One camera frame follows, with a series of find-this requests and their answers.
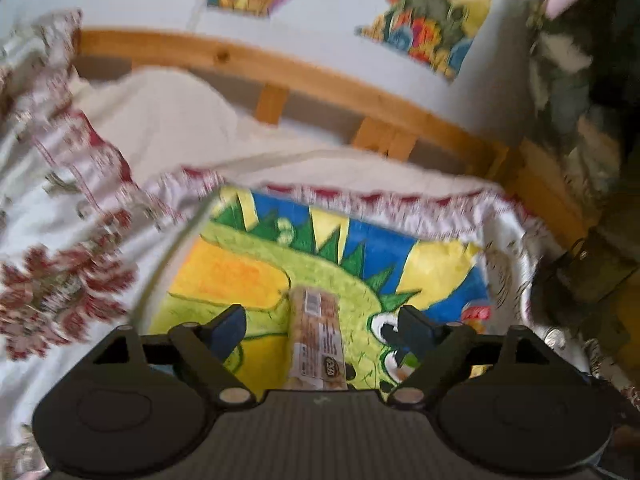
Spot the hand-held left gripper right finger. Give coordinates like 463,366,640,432
387,304,586,408

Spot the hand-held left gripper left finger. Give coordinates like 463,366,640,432
90,304,256,408

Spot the clear tan snack bar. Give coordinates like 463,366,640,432
286,285,351,392

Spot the colourful dinosaur drawing sheet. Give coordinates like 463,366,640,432
167,187,493,393

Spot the floral satin blanket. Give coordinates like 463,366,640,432
0,10,640,480

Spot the white pillow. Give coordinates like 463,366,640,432
70,67,501,196

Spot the brown plush toy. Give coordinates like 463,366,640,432
522,0,640,366

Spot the wooden bed frame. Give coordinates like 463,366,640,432
75,30,593,248

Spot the large colourful wall drawing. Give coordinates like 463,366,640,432
356,0,507,82

